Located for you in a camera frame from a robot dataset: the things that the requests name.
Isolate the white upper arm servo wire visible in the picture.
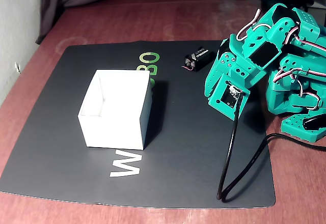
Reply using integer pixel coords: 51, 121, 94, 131
274, 67, 326, 82

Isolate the teal perforated base plate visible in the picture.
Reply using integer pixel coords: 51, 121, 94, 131
281, 113, 326, 143

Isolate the white open cardboard box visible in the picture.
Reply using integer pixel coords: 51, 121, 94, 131
77, 69, 153, 150

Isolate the white base servo wire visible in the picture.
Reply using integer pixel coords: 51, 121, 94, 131
297, 78, 320, 111

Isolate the black camera usb cable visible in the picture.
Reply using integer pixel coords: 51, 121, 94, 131
216, 94, 326, 203

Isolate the teal gripper body with servo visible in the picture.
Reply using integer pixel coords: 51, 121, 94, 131
229, 34, 283, 89

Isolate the white forearm servo wire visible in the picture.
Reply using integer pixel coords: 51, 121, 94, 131
285, 25, 326, 54

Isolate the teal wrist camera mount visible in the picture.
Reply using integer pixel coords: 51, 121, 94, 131
208, 73, 252, 121

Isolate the black mat with logo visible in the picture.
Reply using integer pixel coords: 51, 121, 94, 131
0, 40, 277, 208

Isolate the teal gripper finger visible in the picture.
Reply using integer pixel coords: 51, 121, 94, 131
203, 38, 239, 102

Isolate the white gripper servo wire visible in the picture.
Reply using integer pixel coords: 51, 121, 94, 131
236, 9, 272, 41

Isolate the small black battery pack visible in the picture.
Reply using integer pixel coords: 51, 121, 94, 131
181, 46, 214, 72

